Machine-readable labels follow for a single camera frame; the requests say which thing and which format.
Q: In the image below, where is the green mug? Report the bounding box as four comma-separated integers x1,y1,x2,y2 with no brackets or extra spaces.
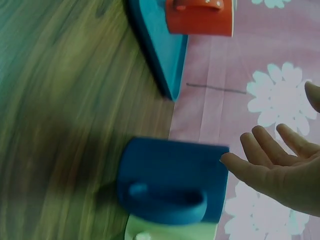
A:
124,212,219,240

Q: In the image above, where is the blue mug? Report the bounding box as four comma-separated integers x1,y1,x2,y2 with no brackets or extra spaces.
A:
116,136,231,226

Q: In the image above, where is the red mug with white dots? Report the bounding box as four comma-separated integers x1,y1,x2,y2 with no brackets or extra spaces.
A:
164,0,236,39

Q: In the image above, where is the person's right hand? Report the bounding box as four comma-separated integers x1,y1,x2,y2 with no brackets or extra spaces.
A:
219,80,320,224

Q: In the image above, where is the teal tray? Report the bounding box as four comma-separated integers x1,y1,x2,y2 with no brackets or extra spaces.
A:
126,0,189,102

